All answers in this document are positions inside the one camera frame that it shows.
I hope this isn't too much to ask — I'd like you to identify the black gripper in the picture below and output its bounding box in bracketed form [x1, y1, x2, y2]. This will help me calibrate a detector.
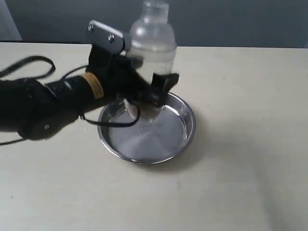
[86, 45, 180, 107]

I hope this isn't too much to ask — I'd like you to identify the clear plastic shaker bottle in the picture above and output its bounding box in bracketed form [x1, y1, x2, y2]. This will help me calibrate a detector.
[124, 0, 177, 122]

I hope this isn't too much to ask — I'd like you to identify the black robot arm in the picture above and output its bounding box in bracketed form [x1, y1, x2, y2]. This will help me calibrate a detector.
[0, 45, 179, 141]

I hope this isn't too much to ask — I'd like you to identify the round stainless steel plate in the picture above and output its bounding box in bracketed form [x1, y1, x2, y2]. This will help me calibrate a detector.
[98, 93, 196, 165]

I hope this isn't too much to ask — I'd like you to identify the thin black cable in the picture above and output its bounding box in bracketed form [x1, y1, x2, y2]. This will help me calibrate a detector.
[59, 64, 142, 127]

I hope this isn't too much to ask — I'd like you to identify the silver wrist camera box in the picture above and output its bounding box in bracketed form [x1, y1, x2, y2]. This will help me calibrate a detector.
[87, 20, 132, 54]

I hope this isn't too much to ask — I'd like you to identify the black flat ribbon cable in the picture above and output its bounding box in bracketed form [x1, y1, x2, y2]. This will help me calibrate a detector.
[0, 55, 56, 80]

